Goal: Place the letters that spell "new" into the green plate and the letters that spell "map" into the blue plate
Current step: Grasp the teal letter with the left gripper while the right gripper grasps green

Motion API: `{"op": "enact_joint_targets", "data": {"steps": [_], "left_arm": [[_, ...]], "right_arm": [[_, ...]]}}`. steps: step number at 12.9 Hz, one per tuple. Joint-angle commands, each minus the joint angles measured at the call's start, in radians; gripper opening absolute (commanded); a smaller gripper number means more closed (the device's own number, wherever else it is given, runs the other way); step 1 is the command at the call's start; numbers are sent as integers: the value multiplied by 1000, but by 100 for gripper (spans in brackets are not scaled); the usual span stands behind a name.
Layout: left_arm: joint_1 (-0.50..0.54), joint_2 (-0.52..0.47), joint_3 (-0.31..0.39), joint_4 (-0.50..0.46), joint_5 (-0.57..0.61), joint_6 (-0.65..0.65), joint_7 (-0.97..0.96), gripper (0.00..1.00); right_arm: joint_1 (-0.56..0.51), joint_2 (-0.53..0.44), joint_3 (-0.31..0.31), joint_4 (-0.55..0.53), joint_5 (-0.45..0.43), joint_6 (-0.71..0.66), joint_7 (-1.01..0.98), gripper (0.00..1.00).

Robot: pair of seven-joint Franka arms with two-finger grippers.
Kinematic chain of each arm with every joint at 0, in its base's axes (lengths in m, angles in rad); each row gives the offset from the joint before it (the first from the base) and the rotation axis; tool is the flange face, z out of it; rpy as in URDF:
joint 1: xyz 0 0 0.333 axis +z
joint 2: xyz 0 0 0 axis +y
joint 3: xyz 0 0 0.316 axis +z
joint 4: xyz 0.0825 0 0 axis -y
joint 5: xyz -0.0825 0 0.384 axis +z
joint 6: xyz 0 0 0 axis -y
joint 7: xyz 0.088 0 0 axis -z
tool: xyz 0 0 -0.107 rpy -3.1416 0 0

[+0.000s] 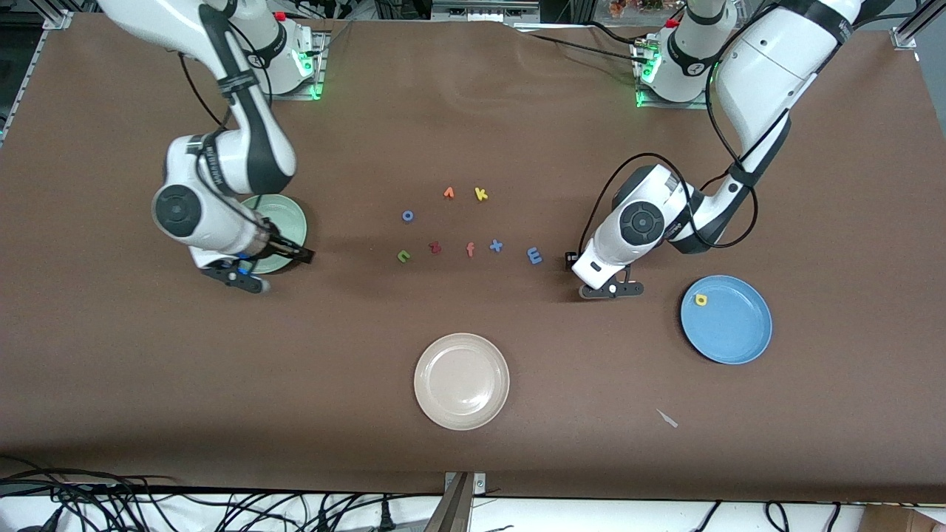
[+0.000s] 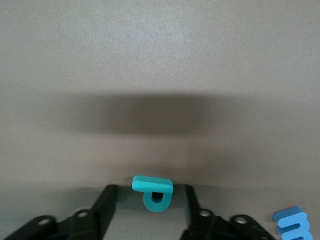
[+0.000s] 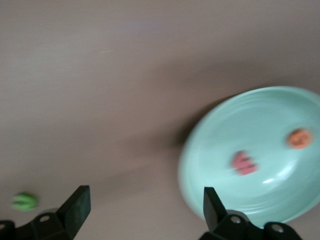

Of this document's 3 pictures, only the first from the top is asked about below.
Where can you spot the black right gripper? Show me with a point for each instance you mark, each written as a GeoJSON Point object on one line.
{"type": "Point", "coordinates": [284, 247]}

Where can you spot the blue foam letter E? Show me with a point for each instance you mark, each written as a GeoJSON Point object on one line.
{"type": "Point", "coordinates": [533, 256]}

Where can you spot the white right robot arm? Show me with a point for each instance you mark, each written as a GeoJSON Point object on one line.
{"type": "Point", "coordinates": [207, 222]}

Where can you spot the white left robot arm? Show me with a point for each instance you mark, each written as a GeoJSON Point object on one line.
{"type": "Point", "coordinates": [761, 74]}

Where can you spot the pale green plate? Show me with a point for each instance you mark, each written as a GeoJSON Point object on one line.
{"type": "Point", "coordinates": [288, 222]}

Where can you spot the beige plate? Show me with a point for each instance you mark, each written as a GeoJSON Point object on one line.
{"type": "Point", "coordinates": [462, 381]}

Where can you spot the blue plate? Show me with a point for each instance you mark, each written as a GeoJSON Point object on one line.
{"type": "Point", "coordinates": [726, 325]}

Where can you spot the brown table cover sheet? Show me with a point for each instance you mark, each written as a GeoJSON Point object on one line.
{"type": "Point", "coordinates": [473, 111]}

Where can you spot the grey tape scrap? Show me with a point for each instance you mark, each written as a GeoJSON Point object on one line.
{"type": "Point", "coordinates": [667, 419]}

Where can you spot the cardboard box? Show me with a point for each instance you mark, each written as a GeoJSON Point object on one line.
{"type": "Point", "coordinates": [902, 521]}

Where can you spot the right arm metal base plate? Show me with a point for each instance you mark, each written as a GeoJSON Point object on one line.
{"type": "Point", "coordinates": [281, 96]}

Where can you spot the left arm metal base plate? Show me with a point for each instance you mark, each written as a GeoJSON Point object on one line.
{"type": "Point", "coordinates": [695, 106]}

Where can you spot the silver metal rail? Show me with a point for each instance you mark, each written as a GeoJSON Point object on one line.
{"type": "Point", "coordinates": [480, 9]}

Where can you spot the metal table leg bracket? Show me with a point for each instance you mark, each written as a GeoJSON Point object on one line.
{"type": "Point", "coordinates": [458, 510]}

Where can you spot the aluminium frame profile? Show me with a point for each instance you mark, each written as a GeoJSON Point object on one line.
{"type": "Point", "coordinates": [55, 21]}
{"type": "Point", "coordinates": [916, 18]}

